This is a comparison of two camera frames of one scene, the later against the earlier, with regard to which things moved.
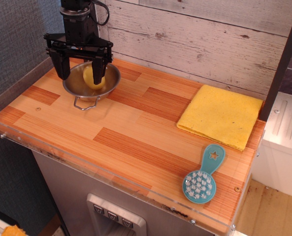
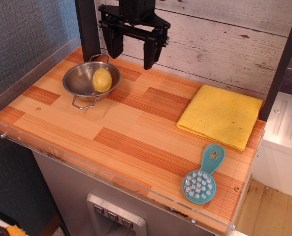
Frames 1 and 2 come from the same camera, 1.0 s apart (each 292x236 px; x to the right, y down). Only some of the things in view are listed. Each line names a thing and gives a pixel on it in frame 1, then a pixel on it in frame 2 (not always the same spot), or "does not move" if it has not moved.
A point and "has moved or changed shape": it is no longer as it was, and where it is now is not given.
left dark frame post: (94, 44) does not move
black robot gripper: (81, 39) to (136, 17)
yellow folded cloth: (224, 116) does not move
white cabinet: (278, 161) does not move
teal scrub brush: (199, 186) does not move
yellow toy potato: (88, 76) has moved or changed shape
